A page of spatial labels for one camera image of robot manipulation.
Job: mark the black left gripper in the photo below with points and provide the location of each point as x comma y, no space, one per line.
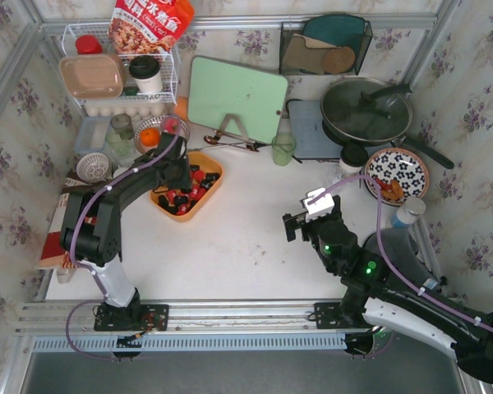
185,172

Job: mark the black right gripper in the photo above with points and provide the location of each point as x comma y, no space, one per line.
295,224

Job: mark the orange storage basket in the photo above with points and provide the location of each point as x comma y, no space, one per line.
207,164

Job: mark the black capsule numbered four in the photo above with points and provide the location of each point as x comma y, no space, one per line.
212,176

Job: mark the red capsule pair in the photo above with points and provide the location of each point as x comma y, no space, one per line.
182,209

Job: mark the grey blue cloth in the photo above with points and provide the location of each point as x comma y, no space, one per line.
402,251

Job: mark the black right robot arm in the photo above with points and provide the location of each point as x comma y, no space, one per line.
465,335

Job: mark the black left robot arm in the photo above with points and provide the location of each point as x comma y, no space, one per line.
91,229

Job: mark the clear storage box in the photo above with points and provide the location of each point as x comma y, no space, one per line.
91,137

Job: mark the coffee cup black lid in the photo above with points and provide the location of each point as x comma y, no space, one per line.
353,157

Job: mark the orange left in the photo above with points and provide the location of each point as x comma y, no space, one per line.
150,137

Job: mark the peach in bowl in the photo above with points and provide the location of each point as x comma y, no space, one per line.
171,125

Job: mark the fruit bowl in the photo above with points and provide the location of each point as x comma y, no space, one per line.
156,122

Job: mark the copper spoon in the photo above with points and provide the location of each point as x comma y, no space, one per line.
216,143

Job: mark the orange sponge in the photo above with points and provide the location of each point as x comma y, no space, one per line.
181,108

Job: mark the grey glass jar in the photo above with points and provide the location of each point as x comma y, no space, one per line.
120,136

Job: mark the clear plastic cup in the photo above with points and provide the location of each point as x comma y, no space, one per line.
334,176

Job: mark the egg tray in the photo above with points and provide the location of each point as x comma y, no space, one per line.
139,110

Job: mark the green glass cup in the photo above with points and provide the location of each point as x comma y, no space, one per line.
283,147

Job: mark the grey induction cooker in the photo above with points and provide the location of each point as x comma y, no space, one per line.
306,123

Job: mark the green cutting board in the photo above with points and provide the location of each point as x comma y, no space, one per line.
219,88

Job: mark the white cup black lid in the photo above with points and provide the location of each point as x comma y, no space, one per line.
146,71

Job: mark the fried food pieces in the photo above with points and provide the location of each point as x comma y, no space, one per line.
391,191

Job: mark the water bottle silver cap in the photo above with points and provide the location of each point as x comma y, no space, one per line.
411,209

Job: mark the flower patterned plate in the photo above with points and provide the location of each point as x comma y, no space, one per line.
401,165

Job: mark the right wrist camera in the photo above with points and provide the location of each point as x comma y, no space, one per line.
317,203

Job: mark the white wire rack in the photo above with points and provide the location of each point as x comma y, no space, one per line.
170,64

